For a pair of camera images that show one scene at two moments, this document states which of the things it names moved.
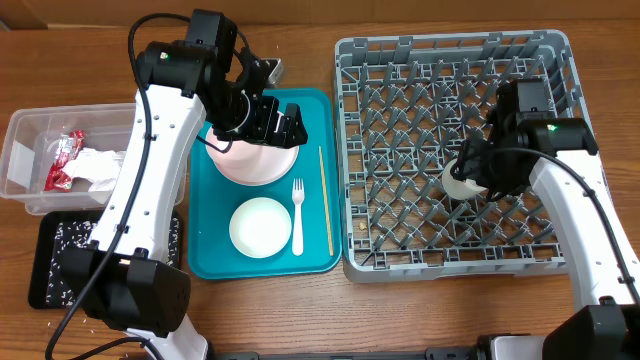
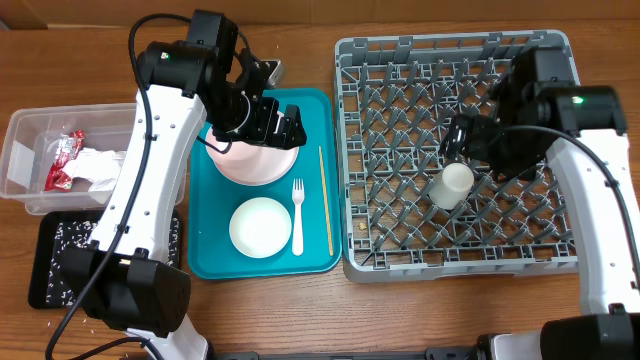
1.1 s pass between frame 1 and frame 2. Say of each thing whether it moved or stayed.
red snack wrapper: stayed
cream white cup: moved
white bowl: stayed
